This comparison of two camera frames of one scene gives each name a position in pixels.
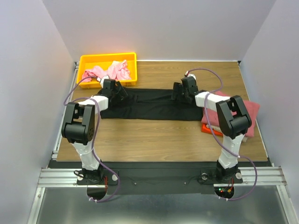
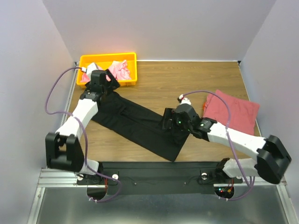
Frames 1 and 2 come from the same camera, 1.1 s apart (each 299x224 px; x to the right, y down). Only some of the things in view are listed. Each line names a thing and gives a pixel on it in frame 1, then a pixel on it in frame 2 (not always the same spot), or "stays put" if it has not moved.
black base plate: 159,178 stays put
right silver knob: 204,176 stays put
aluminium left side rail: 76,66 stays put
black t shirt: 153,104 → 131,121
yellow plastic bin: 87,62 stays put
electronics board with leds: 224,192 stays put
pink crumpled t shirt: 116,70 stays put
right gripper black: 178,91 → 167,118
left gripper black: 121,93 → 115,84
